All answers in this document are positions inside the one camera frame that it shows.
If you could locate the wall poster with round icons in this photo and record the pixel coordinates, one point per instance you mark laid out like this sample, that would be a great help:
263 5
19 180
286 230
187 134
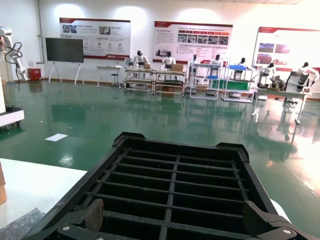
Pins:
100 32

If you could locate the white open shelf frame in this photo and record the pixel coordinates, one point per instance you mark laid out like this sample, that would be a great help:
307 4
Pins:
204 97

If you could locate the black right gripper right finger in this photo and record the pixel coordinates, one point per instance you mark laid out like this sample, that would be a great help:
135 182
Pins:
265 227

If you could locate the wall poster with large photos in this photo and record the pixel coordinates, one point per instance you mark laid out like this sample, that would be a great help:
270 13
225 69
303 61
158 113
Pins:
288 35

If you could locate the white shelf with green panel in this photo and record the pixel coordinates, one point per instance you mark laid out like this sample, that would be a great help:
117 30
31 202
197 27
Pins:
238 85

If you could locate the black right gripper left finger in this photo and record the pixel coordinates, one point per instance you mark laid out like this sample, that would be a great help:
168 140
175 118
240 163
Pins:
75 225

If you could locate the large cardboard carton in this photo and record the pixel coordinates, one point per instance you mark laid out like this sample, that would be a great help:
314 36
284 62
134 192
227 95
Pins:
178 67

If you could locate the black slotted plastic container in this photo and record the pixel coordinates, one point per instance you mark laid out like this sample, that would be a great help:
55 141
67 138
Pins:
180 148

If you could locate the wall poster with photo row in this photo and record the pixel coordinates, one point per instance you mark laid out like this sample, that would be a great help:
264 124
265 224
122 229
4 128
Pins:
190 30

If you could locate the brown cardboard box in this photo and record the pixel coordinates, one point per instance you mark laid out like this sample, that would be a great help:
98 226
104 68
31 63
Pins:
2 190

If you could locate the grey wall pipe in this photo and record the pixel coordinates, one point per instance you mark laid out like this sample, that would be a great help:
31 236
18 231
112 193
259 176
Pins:
40 25

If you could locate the white humanoid robot black head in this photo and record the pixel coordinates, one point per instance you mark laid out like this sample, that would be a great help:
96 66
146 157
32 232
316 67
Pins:
194 63
217 61
169 60
303 75
242 64
269 71
141 59

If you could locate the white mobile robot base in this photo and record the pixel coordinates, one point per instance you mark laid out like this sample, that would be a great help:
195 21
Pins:
11 117

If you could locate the flat cardboard carton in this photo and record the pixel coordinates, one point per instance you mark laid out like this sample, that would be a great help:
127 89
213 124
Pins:
168 88

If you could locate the white rounded panel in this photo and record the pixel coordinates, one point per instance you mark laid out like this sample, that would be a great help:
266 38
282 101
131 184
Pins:
282 212

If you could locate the red floor box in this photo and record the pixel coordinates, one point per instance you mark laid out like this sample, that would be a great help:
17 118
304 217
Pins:
34 74

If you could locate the white tube frame workbench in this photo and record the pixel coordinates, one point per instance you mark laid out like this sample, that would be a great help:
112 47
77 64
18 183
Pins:
139 70
170 73

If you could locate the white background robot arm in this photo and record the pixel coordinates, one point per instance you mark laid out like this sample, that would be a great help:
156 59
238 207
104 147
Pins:
18 67

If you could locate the black stool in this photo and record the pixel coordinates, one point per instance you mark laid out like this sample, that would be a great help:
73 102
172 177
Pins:
115 74

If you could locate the long white table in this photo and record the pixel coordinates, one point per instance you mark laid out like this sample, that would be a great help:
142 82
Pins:
283 92

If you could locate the small white table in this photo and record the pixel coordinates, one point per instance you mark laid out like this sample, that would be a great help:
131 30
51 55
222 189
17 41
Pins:
108 67

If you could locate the white paper sheet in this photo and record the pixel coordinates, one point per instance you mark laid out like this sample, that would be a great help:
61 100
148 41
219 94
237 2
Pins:
56 137

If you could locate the grey antistatic bubble bag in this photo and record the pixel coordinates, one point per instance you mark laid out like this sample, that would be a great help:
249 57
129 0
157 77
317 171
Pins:
20 227

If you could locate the blue plastic tray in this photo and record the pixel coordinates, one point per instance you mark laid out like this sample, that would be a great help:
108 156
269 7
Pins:
236 67

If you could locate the blue plastic bin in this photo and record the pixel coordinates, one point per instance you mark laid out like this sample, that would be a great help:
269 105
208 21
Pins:
213 77

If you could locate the small cardboard carton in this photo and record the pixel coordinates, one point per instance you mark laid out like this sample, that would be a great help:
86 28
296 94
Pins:
147 66

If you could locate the black display on white stand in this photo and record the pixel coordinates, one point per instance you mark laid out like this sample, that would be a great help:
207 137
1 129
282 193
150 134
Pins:
64 50

